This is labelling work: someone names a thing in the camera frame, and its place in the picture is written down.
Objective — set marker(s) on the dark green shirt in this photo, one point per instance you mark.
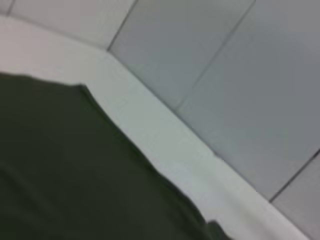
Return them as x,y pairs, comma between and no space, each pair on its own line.
62,162

